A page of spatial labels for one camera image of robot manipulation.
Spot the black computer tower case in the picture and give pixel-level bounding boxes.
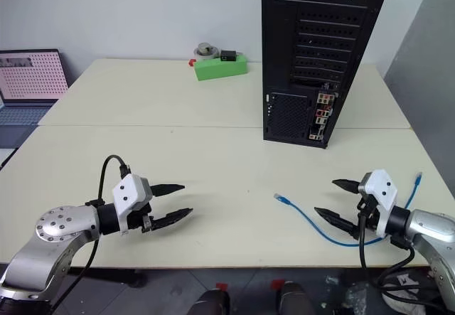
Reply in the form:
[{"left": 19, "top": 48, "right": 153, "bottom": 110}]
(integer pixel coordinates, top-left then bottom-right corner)
[{"left": 261, "top": 0, "right": 395, "bottom": 149}]

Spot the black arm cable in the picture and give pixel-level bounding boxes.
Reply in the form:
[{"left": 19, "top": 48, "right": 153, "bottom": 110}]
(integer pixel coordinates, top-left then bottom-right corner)
[
  {"left": 49, "top": 154, "right": 132, "bottom": 315},
  {"left": 356, "top": 201, "right": 445, "bottom": 305}
]

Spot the dark rounded shape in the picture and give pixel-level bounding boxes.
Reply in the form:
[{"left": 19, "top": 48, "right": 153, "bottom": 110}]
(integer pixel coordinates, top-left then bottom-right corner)
[
  {"left": 277, "top": 282, "right": 316, "bottom": 315},
  {"left": 191, "top": 289, "right": 230, "bottom": 315}
]

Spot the blue ethernet cable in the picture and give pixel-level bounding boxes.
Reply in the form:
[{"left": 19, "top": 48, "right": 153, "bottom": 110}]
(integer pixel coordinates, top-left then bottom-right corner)
[{"left": 272, "top": 171, "right": 424, "bottom": 248}]

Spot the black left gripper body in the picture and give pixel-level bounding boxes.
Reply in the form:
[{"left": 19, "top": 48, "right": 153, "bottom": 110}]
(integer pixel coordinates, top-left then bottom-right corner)
[{"left": 126, "top": 201, "right": 156, "bottom": 235}]

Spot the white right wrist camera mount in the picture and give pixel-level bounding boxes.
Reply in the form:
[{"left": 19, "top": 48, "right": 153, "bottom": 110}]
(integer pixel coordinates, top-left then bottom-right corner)
[{"left": 358, "top": 169, "right": 400, "bottom": 240}]

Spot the grey partition panel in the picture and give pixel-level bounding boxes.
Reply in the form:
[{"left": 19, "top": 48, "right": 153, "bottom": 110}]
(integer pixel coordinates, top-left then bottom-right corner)
[{"left": 383, "top": 0, "right": 455, "bottom": 217}]

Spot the green block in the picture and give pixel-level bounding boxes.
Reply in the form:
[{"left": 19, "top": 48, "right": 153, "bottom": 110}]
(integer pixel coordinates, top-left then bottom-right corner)
[{"left": 193, "top": 54, "right": 250, "bottom": 82}]

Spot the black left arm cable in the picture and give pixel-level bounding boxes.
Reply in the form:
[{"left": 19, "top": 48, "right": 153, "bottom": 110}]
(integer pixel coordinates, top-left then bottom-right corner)
[{"left": 49, "top": 154, "right": 132, "bottom": 315}]

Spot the laptop with pink screen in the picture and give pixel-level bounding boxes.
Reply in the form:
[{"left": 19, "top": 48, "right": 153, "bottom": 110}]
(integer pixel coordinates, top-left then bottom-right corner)
[{"left": 0, "top": 48, "right": 70, "bottom": 149}]

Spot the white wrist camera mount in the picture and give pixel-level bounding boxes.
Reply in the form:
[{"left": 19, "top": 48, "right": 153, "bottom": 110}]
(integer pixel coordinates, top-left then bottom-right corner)
[
  {"left": 112, "top": 173, "right": 154, "bottom": 237},
  {"left": 358, "top": 169, "right": 400, "bottom": 240}
]

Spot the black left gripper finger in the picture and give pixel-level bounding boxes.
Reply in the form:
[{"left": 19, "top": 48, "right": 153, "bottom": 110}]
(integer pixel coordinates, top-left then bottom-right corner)
[
  {"left": 151, "top": 207, "right": 194, "bottom": 232},
  {"left": 150, "top": 183, "right": 186, "bottom": 198}
]

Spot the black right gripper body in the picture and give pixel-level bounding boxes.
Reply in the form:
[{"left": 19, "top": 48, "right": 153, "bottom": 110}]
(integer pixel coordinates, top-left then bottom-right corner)
[{"left": 354, "top": 193, "right": 380, "bottom": 240}]

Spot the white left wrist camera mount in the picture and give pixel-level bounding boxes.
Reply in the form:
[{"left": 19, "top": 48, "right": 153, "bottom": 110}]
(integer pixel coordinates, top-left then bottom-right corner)
[{"left": 112, "top": 173, "right": 154, "bottom": 237}]

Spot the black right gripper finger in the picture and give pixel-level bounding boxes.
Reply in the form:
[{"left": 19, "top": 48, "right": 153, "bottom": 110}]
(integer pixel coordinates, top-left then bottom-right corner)
[
  {"left": 331, "top": 178, "right": 361, "bottom": 194},
  {"left": 314, "top": 206, "right": 359, "bottom": 238}
]

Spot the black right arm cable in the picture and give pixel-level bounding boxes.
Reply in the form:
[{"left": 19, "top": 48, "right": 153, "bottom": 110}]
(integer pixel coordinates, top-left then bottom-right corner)
[{"left": 356, "top": 201, "right": 445, "bottom": 305}]

